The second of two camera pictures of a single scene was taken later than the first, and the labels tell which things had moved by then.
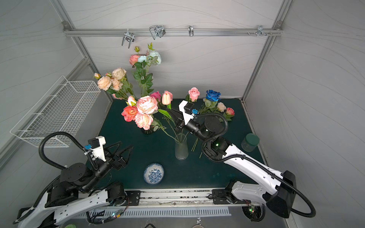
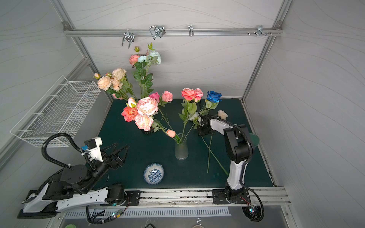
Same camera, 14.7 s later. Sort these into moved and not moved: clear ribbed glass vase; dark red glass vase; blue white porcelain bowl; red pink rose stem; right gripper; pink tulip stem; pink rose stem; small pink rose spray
Moved: pink tulip stem; red pink rose stem; right gripper; pink rose stem; small pink rose spray
Not moved: clear ribbed glass vase; dark red glass vase; blue white porcelain bowl
